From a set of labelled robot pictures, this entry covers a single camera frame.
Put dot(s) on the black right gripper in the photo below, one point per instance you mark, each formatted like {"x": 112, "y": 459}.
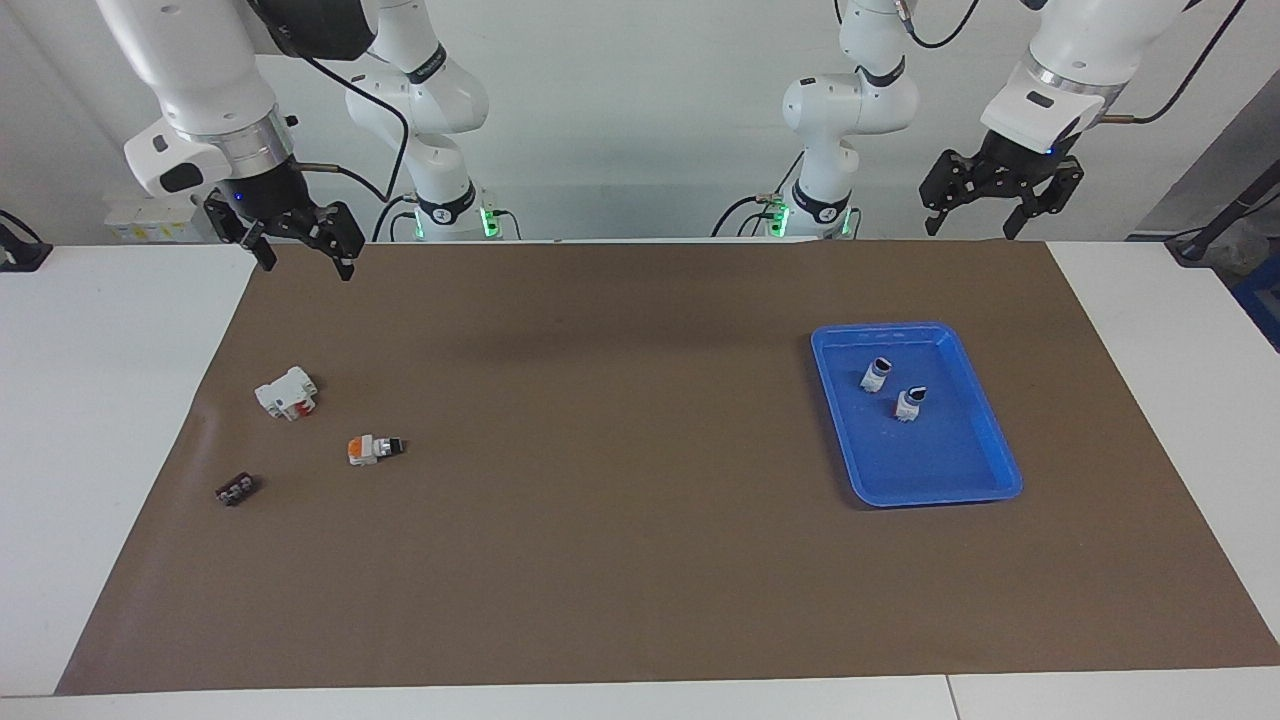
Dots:
{"x": 262, "y": 195}

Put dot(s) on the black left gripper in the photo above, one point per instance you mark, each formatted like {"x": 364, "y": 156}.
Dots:
{"x": 1020, "y": 160}

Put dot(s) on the orange-based rotary switch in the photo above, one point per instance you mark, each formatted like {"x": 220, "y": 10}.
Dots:
{"x": 372, "y": 450}
{"x": 908, "y": 404}

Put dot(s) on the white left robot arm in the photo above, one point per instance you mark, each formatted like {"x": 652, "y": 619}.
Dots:
{"x": 850, "y": 100}

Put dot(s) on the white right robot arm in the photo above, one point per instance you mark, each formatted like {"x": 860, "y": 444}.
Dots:
{"x": 190, "y": 70}

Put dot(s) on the white box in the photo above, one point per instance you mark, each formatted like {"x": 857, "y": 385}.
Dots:
{"x": 150, "y": 218}

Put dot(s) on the white circuit breaker red lever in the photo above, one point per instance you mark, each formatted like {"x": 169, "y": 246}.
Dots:
{"x": 285, "y": 392}

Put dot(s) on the black stand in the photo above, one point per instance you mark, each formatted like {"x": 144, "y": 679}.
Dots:
{"x": 1215, "y": 225}

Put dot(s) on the small dark terminal block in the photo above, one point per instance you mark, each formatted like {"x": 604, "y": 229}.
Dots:
{"x": 237, "y": 490}

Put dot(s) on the black table clamp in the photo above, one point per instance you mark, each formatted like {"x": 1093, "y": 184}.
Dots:
{"x": 25, "y": 250}

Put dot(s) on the blue plastic tray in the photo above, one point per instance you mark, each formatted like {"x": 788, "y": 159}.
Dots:
{"x": 930, "y": 460}

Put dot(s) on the blue crate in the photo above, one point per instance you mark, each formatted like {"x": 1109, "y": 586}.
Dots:
{"x": 1262, "y": 300}

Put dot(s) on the brown paper table mat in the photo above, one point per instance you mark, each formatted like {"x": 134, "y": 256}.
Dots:
{"x": 640, "y": 560}

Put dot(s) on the green-based rotary switch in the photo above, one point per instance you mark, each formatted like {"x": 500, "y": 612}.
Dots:
{"x": 876, "y": 375}

